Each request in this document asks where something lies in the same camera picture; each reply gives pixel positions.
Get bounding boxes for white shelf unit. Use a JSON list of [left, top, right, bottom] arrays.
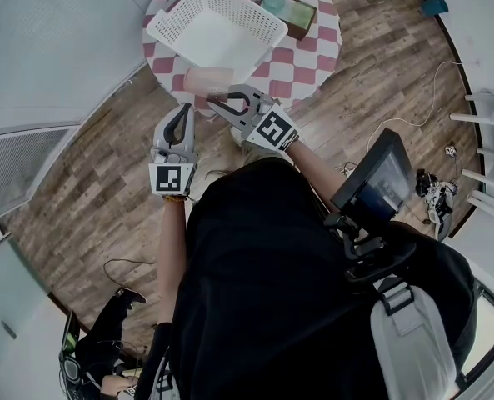
[[449, 88, 494, 208]]

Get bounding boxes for person's right forearm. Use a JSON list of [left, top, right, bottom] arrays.
[[285, 138, 352, 215]]

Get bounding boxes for black floor cable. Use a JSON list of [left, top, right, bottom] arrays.
[[102, 257, 159, 292]]

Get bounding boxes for dark wooden tray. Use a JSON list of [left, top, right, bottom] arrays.
[[257, 0, 318, 43]]

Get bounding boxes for grey backpack strap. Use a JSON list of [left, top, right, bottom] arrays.
[[368, 276, 459, 400], [135, 321, 175, 400]]

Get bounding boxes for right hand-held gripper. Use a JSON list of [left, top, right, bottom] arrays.
[[206, 82, 302, 153]]

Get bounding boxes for black chest-mounted monitor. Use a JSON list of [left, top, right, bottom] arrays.
[[328, 127, 417, 228]]

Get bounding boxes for white perforated plastic basket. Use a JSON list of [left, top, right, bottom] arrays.
[[145, 0, 290, 84]]

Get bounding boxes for person's khaki trousers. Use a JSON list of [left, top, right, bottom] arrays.
[[238, 141, 292, 167]]

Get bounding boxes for person's right beige shoe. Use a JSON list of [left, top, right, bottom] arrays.
[[228, 124, 248, 146]]

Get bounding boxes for person's left forearm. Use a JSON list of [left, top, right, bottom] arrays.
[[156, 197, 190, 331]]

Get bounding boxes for white power cable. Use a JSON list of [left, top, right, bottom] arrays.
[[366, 60, 465, 150]]

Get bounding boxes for light green bowl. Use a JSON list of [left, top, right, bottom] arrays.
[[287, 1, 313, 28]]

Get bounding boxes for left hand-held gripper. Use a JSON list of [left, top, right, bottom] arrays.
[[147, 102, 201, 198]]

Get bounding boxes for person's black shirt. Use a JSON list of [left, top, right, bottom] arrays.
[[170, 157, 477, 400]]

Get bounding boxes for teal waste bin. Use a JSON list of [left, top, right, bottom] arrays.
[[421, 0, 450, 18]]

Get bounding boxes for pink translucent cup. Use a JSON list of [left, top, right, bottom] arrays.
[[182, 65, 237, 100]]

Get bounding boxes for unused white gripper device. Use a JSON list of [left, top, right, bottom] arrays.
[[414, 172, 459, 242]]

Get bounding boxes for round table with checkered cloth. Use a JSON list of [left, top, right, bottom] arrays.
[[142, 0, 344, 119]]

